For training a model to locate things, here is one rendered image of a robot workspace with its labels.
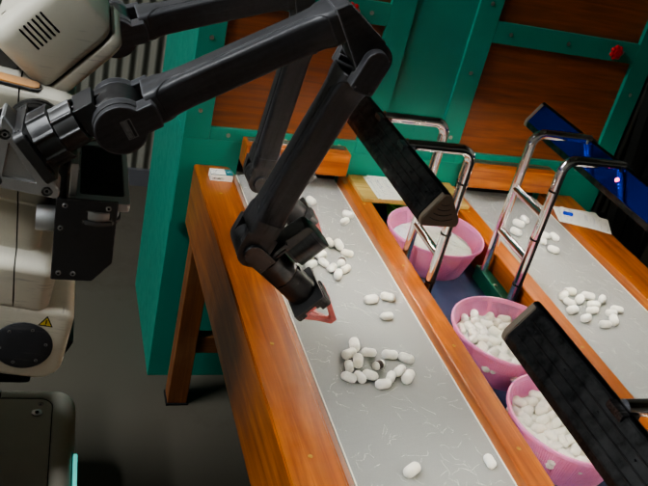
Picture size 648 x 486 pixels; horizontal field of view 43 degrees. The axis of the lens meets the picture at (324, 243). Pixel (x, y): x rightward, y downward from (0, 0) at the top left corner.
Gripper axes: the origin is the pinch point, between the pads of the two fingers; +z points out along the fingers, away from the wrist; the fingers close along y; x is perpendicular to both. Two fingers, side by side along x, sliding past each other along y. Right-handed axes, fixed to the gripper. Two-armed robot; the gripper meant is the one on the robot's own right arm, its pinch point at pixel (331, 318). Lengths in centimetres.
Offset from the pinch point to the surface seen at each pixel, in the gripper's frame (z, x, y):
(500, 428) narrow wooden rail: 29.1, -12.4, -20.5
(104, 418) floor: 32, 86, 67
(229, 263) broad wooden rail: -3.1, 15.3, 33.1
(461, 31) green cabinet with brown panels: 17, -62, 85
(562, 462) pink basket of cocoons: 38, -18, -28
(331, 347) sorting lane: 11.4, 6.1, 6.6
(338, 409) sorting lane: 8.6, 8.4, -11.8
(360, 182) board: 31, -15, 78
